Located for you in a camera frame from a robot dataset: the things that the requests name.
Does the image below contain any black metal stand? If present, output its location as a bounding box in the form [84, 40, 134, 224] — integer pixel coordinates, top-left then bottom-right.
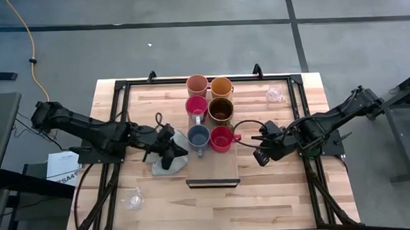
[0, 161, 78, 230]

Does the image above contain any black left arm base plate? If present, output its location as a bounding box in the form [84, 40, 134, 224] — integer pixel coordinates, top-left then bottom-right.
[69, 144, 127, 166]

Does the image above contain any brown green glazed ceramic mug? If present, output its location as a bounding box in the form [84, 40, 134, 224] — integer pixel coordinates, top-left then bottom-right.
[207, 96, 236, 132]

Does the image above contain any peach plastic cup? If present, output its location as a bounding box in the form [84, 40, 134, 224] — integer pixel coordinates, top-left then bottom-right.
[184, 73, 210, 98]

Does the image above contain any orange-yellow plastic cup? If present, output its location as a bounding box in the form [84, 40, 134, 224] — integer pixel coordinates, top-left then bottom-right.
[209, 76, 235, 101]

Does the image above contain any clear glass cup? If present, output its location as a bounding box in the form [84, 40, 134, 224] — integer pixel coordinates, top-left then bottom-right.
[265, 85, 285, 105]
[120, 186, 145, 211]

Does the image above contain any grey crumpled cloth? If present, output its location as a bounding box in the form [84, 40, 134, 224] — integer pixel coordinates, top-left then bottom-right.
[143, 129, 191, 177]

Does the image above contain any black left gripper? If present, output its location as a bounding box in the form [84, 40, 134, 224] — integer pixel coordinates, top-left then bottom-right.
[148, 122, 190, 171]

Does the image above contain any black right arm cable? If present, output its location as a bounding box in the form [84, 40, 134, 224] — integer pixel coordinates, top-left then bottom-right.
[231, 118, 275, 151]

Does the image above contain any white cardboard box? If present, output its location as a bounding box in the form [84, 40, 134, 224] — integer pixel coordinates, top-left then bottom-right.
[45, 150, 82, 188]

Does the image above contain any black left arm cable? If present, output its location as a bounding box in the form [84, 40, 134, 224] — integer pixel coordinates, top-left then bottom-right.
[154, 112, 166, 130]

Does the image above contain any yellow extension cable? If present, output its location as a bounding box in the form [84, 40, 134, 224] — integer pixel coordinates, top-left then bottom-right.
[4, 0, 51, 105]

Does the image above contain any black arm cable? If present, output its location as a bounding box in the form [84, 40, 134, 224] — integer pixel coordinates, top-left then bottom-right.
[231, 118, 275, 151]
[154, 112, 166, 130]

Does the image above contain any light wooden shelf board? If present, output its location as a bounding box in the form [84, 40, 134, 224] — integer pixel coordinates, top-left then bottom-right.
[182, 89, 242, 190]

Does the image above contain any red mug with white handle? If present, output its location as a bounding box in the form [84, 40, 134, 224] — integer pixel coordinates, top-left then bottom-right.
[184, 94, 210, 125]

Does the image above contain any thick black hose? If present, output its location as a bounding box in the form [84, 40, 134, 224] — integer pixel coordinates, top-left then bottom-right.
[71, 163, 97, 229]

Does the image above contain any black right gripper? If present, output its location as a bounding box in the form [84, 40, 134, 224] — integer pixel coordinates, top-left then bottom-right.
[250, 119, 292, 168]

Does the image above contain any black aluminium table frame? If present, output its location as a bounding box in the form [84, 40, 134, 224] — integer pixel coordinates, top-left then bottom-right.
[60, 68, 362, 230]

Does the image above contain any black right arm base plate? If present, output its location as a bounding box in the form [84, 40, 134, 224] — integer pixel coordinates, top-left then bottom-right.
[297, 129, 346, 159]

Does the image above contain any grey-blue mug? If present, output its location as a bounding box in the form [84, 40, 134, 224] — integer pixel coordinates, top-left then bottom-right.
[186, 124, 213, 157]

